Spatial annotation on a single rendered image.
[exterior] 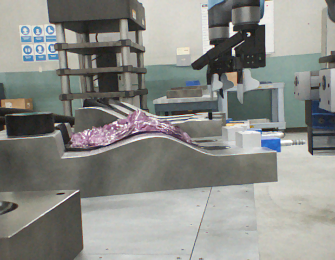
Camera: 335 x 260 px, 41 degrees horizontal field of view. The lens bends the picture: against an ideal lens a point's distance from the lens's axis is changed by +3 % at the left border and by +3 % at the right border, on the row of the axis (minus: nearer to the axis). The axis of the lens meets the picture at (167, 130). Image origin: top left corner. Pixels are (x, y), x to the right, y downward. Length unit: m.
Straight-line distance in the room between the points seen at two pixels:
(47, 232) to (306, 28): 7.48
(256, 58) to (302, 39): 6.57
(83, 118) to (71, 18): 4.17
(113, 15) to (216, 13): 3.61
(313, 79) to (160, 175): 0.84
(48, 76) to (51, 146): 7.42
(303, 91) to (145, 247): 1.05
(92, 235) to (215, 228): 0.16
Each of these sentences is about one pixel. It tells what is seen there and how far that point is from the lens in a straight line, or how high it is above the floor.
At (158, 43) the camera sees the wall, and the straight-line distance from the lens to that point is 7.73.
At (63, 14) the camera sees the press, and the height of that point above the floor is 1.79.
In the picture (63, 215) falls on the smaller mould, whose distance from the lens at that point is 0.49.
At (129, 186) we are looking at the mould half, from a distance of 0.77.
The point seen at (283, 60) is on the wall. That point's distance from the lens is 7.74.
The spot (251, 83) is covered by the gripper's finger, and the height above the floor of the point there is 0.97.
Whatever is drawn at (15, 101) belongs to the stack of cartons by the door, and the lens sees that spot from 7.96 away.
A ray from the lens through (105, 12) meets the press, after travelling 5.20.
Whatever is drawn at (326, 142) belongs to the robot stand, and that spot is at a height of 0.77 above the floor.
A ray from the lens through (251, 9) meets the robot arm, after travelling 1.25.
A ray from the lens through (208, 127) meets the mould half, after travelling 1.09.
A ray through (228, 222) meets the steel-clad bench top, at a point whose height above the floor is 0.80.
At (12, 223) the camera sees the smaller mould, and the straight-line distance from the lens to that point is 0.43.
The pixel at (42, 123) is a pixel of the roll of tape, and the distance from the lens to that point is 0.81.
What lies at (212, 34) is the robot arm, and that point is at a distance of 1.62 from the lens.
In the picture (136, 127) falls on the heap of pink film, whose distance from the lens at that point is 0.81.
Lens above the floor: 0.99
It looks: 6 degrees down
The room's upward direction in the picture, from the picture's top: 3 degrees counter-clockwise
